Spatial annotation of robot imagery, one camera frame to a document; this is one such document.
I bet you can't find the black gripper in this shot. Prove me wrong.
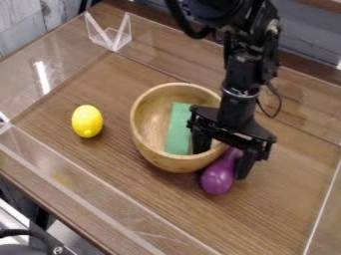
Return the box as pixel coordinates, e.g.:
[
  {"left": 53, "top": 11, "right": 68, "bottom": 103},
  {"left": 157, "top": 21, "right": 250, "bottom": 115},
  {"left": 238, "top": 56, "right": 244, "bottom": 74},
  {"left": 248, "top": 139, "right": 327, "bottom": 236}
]
[{"left": 187, "top": 105, "right": 276, "bottom": 179}]

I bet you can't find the purple toy eggplant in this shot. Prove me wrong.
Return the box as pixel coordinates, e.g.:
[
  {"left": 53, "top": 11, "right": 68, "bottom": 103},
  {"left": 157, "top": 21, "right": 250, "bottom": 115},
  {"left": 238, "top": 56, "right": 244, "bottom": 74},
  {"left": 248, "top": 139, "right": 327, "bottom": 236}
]
[{"left": 199, "top": 147, "right": 242, "bottom": 195}]

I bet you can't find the brown wooden bowl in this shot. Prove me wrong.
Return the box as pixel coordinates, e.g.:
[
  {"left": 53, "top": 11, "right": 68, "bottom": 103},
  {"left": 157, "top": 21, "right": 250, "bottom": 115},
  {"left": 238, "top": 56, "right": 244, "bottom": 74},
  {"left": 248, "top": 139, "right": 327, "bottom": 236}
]
[{"left": 129, "top": 82, "right": 227, "bottom": 173}]

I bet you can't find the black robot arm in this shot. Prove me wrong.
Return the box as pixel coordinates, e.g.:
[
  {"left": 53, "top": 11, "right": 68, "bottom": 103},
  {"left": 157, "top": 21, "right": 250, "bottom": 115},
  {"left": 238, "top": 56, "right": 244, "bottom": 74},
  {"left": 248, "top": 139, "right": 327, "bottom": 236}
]
[{"left": 165, "top": 0, "right": 280, "bottom": 179}]

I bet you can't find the green rectangular block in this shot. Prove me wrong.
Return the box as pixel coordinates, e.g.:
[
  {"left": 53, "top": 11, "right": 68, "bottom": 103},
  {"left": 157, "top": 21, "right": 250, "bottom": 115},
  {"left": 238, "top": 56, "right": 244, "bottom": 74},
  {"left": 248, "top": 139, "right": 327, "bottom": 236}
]
[{"left": 165, "top": 102, "right": 191, "bottom": 155}]

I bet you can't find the yellow toy lemon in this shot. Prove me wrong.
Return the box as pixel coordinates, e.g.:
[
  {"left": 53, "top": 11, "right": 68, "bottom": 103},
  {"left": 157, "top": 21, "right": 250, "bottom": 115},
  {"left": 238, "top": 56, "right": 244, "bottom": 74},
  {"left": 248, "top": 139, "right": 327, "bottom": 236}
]
[{"left": 72, "top": 105, "right": 104, "bottom": 138}]

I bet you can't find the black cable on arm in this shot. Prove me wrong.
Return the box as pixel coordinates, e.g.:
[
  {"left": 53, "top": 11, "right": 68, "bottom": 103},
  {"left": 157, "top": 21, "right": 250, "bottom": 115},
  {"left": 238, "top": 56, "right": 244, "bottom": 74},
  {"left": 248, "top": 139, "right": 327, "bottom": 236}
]
[{"left": 255, "top": 81, "right": 283, "bottom": 120}]

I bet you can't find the clear acrylic tray enclosure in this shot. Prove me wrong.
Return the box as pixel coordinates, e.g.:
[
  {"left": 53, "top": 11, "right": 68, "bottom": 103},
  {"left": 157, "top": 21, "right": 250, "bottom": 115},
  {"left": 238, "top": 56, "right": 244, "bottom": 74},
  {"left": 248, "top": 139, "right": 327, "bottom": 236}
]
[{"left": 0, "top": 18, "right": 341, "bottom": 255}]

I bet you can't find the clear acrylic corner bracket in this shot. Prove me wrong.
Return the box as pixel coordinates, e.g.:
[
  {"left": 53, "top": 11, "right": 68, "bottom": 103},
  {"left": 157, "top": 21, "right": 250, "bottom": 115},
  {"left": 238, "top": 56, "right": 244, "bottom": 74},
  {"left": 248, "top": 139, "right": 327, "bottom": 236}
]
[{"left": 84, "top": 12, "right": 132, "bottom": 52}]

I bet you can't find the black cable lower left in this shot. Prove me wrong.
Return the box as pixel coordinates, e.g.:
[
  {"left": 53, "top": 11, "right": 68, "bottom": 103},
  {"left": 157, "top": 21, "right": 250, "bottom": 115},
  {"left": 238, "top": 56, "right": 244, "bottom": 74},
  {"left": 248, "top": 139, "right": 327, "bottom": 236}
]
[{"left": 0, "top": 228, "right": 49, "bottom": 255}]

